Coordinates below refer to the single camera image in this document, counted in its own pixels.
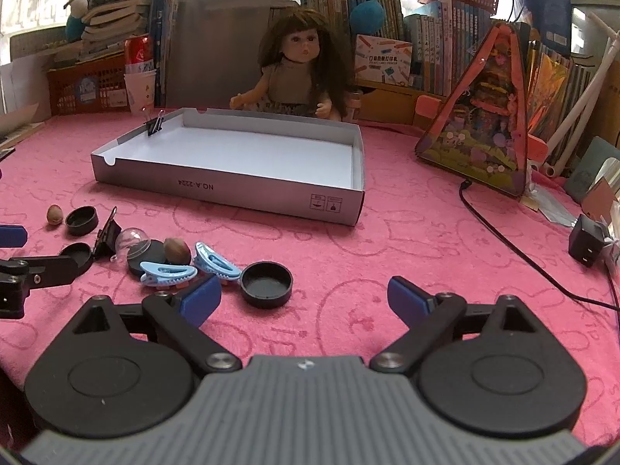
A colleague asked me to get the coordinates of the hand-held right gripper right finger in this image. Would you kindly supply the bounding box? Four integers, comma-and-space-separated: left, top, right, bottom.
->
370, 276, 546, 374

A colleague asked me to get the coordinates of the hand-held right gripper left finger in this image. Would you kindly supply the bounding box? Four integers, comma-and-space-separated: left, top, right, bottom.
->
63, 275, 243, 374

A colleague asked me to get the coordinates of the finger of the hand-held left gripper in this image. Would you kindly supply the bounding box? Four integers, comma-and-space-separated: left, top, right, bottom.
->
0, 225, 28, 249
0, 254, 81, 320

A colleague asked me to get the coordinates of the blue hair clip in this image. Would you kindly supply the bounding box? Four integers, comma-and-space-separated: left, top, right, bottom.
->
140, 261, 198, 286
194, 242, 242, 283

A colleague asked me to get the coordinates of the black round cap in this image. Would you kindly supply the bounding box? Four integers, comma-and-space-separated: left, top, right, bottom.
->
58, 243, 94, 274
65, 206, 99, 236
240, 262, 294, 309

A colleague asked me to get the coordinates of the black disc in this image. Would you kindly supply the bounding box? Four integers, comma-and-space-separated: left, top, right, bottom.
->
126, 239, 166, 274

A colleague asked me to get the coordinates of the white cardboard box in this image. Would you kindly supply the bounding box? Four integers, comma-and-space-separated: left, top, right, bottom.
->
90, 108, 365, 226

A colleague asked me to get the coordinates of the clear plastic dome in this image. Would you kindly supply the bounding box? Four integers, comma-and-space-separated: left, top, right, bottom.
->
110, 227, 150, 262

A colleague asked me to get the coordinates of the black power adapter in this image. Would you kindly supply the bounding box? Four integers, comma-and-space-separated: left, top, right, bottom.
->
568, 214, 609, 269

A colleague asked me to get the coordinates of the pink block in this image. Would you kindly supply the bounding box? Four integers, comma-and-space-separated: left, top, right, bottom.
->
413, 94, 458, 130

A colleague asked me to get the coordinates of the pink triangular bag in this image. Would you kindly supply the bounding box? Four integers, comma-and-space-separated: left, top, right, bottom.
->
415, 22, 530, 198

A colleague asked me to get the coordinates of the wooden shelf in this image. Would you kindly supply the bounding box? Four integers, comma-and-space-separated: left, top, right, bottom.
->
355, 77, 437, 126

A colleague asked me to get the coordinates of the red drink can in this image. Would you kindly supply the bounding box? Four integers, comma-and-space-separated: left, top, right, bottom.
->
124, 35, 156, 75

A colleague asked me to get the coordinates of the dark green booklet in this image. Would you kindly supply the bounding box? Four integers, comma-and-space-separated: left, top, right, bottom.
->
563, 136, 620, 204

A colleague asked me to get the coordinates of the small blue plush toy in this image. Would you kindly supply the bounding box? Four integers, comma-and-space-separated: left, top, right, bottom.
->
64, 0, 92, 43

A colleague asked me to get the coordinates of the colourful printed box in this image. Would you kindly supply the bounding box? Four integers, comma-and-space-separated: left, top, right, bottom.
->
355, 34, 413, 89

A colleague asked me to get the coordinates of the row of blue folders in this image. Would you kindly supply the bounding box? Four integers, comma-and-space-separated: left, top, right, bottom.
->
149, 0, 183, 108

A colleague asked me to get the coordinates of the pile of worn books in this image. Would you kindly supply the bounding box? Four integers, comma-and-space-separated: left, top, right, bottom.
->
80, 0, 158, 59

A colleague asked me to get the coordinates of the brown-haired doll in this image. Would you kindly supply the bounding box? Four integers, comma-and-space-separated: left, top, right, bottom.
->
230, 9, 354, 122

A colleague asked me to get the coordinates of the row of upright books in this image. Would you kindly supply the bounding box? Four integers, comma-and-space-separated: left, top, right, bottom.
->
295, 0, 502, 96

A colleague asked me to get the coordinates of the grey storage box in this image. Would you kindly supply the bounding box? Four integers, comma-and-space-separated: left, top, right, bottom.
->
178, 0, 273, 110

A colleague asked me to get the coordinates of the dark blue card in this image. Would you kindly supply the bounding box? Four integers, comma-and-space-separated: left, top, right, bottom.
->
512, 0, 573, 57

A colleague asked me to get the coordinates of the black cable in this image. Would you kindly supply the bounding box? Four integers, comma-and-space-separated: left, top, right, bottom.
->
458, 181, 620, 312

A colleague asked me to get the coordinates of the white tube frame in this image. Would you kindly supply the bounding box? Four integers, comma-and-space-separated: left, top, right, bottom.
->
545, 11, 620, 178

